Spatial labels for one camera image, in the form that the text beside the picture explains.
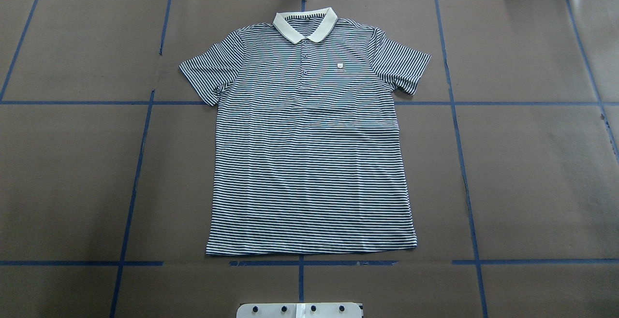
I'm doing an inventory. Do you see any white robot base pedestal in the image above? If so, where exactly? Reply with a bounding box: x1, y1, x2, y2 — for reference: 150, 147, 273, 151
236, 302, 364, 318

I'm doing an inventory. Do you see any navy white striped polo shirt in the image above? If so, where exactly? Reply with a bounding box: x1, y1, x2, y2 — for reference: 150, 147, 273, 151
179, 8, 432, 256

